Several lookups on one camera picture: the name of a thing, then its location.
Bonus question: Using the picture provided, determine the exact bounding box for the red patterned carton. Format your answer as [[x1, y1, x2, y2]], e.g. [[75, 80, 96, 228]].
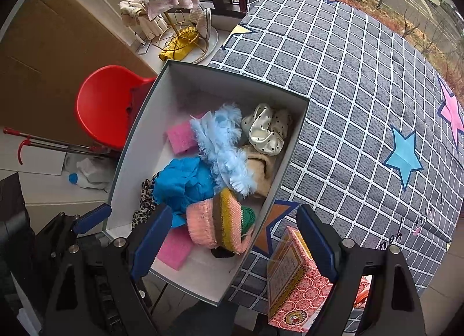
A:
[[266, 225, 370, 333]]

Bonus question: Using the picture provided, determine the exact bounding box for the gold wire rack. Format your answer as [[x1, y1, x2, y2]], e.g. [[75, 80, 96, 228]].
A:
[[119, 0, 220, 63]]

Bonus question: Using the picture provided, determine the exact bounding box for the leopard print scrunchie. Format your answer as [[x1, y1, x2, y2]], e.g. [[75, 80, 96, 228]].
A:
[[131, 173, 162, 230]]

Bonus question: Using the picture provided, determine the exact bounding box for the white polka dot scrunchie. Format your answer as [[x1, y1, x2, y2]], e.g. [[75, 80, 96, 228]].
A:
[[240, 103, 293, 156]]

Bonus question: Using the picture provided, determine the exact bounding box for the beige fuzzy slipper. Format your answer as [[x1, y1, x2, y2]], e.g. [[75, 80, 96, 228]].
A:
[[188, 8, 213, 37]]

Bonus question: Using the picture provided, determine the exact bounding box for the light blue fluffy cloth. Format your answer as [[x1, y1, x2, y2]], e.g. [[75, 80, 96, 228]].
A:
[[189, 103, 258, 197]]

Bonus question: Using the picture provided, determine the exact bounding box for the grey cardboard storage box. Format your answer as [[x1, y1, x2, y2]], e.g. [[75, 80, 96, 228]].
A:
[[102, 59, 311, 308]]

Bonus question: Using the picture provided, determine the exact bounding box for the blue glove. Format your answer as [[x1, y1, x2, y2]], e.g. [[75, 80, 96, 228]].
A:
[[152, 158, 215, 228]]

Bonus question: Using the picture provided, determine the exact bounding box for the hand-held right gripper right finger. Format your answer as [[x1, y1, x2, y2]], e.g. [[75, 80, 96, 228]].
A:
[[296, 203, 426, 336]]

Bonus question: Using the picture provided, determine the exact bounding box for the plastic bottle blue cap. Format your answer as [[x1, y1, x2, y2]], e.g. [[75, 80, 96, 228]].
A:
[[74, 156, 118, 192]]

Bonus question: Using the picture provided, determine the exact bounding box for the brown cardboard box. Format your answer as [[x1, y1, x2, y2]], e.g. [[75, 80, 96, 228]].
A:
[[0, 0, 160, 148]]

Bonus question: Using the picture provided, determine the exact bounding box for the white round tray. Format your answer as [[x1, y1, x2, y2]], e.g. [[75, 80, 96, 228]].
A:
[[192, 26, 220, 63]]

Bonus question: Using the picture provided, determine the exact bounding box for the red plastic chair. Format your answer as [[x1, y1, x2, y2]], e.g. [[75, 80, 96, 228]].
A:
[[75, 65, 157, 150]]

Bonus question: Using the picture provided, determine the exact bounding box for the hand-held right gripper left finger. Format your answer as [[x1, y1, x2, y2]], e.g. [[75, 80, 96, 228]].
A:
[[43, 205, 173, 336]]

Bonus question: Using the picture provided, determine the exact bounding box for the cream cloth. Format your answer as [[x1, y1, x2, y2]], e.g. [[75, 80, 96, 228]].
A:
[[119, 0, 164, 35]]

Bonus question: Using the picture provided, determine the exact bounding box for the beige plush toy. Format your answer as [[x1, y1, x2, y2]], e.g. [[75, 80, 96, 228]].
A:
[[239, 144, 281, 198]]

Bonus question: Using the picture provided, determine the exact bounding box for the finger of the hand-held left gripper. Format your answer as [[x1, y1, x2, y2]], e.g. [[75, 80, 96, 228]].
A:
[[34, 203, 113, 268]]

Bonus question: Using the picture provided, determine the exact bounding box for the yellow cloth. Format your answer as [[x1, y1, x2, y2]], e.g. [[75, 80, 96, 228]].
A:
[[158, 28, 198, 62]]

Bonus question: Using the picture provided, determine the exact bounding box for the floral tissue pack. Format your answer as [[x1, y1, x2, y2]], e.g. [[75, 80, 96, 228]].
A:
[[353, 274, 372, 309]]

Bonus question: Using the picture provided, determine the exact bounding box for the white bottle blue cap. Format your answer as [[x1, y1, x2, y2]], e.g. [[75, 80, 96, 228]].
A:
[[69, 173, 109, 189]]

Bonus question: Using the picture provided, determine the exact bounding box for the grey checkered star blanket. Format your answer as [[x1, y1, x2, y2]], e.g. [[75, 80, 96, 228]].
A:
[[208, 0, 464, 333]]

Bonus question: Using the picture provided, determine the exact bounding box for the pink sponge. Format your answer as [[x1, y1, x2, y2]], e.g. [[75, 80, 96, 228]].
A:
[[156, 227, 194, 271], [166, 113, 207, 155]]

